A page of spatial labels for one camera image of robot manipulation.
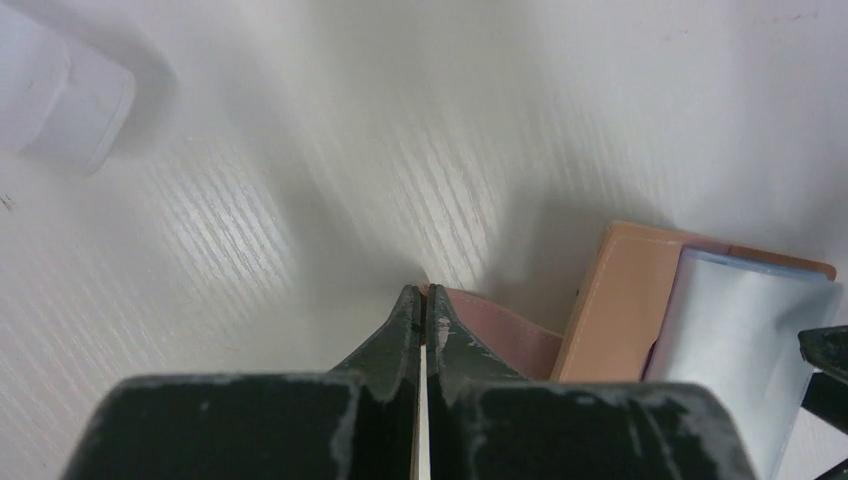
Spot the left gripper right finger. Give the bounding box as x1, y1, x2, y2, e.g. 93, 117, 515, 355
424, 285, 755, 479

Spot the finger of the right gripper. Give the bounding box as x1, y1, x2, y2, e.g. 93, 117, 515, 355
798, 326, 847, 434

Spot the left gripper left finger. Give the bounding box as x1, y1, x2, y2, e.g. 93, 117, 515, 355
64, 285, 422, 479

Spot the metal clothes rack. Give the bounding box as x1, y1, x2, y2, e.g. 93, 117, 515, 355
1, 4, 136, 174

